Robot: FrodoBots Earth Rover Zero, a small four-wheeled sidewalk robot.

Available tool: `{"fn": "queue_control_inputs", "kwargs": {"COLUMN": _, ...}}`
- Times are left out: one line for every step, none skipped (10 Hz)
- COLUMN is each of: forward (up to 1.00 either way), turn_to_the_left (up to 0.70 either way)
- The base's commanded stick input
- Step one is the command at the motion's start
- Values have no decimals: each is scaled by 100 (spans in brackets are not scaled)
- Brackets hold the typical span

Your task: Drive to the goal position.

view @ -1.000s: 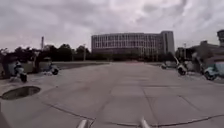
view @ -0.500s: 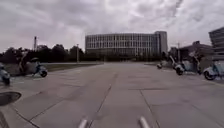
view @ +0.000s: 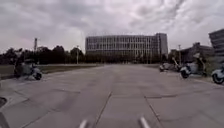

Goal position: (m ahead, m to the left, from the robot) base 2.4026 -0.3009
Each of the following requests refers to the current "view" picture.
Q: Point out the long grey building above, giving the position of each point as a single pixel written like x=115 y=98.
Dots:
x=126 y=45

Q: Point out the pole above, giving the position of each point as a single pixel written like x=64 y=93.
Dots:
x=77 y=55

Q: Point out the dark grey building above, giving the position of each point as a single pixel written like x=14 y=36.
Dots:
x=217 y=41

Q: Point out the row of dark trees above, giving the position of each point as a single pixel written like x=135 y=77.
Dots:
x=50 y=55

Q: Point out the parked white scooter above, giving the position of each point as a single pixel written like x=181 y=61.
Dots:
x=191 y=69
x=218 y=75
x=164 y=67

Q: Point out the robot's own part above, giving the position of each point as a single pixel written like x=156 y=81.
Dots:
x=82 y=124
x=144 y=122

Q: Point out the grey paved plaza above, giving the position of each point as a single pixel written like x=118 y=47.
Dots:
x=116 y=90

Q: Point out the low grey building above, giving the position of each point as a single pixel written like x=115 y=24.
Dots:
x=191 y=52

